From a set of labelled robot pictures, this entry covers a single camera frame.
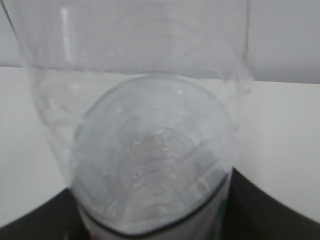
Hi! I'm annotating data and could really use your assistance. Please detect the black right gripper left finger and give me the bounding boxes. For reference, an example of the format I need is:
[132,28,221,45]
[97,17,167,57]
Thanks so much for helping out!
[0,189,87,240]

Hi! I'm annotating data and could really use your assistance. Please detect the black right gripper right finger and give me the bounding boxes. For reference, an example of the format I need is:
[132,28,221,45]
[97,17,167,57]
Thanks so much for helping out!
[223,169,320,240]

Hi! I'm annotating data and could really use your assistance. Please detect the clear water bottle red label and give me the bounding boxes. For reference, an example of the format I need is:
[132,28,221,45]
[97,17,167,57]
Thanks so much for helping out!
[0,0,252,240]

